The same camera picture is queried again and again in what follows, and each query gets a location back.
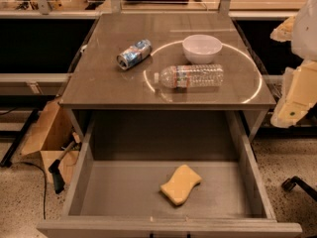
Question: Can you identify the black floor cable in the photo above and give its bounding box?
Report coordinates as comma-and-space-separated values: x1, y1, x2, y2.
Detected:
13, 161, 48, 220

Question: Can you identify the open grey drawer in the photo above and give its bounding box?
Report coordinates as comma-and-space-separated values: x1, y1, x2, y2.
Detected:
38, 111, 302, 238

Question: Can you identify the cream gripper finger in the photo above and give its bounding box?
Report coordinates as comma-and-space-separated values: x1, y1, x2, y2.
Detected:
270, 60, 317, 128
270, 16, 295, 43

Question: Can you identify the crushed blue soda can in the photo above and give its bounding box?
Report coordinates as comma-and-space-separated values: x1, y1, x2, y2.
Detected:
117, 39, 152, 70

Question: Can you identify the grey cabinet counter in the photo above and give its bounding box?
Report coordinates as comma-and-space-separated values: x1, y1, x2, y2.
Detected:
60, 13, 275, 134

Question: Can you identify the clear plastic water bottle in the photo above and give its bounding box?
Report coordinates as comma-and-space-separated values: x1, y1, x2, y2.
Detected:
155, 64, 224, 89

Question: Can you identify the black chair caster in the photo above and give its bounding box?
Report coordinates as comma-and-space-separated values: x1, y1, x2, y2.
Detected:
281, 176, 317, 201

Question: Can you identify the yellow sponge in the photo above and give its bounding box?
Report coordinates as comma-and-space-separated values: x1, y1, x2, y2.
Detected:
159, 165, 202, 206

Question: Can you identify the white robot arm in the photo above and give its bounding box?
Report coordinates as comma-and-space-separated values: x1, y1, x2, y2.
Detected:
270, 0, 317, 128

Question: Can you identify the cardboard box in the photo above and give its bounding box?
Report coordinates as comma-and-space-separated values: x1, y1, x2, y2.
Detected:
21, 98, 80, 183

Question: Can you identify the white bowl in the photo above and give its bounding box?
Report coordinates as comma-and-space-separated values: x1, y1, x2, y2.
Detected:
182, 35, 223, 64

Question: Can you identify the black handled tool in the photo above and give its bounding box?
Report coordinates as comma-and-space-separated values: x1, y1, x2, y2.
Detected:
49, 141, 76, 194

